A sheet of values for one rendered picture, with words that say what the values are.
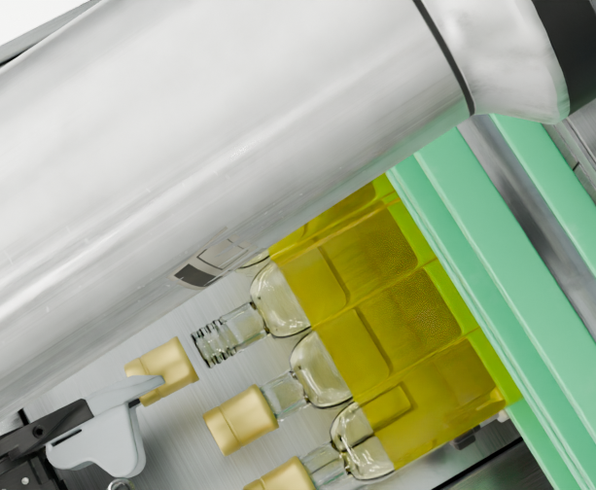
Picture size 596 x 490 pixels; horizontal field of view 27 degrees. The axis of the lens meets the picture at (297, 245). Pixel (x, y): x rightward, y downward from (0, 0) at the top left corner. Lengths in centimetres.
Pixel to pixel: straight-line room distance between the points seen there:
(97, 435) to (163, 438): 16
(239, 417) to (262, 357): 16
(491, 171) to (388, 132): 45
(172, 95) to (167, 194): 3
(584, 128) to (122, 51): 49
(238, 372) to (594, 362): 35
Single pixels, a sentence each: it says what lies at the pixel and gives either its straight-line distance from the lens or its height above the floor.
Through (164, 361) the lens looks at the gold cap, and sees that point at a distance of 86.
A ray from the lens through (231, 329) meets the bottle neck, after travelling 86.
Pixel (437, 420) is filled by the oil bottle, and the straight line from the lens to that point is 85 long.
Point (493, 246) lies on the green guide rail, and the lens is 76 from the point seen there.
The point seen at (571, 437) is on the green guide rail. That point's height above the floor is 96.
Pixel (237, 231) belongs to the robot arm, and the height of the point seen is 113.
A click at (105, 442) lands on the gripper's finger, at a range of 85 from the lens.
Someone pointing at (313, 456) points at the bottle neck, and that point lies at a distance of 86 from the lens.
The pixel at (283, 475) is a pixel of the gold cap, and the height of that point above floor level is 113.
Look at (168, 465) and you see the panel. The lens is 100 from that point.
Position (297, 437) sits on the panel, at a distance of 99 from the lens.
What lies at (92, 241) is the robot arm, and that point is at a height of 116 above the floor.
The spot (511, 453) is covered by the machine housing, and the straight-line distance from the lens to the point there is 104.
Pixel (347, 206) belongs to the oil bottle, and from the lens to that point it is 87.
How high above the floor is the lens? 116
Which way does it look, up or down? 8 degrees down
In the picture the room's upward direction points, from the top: 119 degrees counter-clockwise
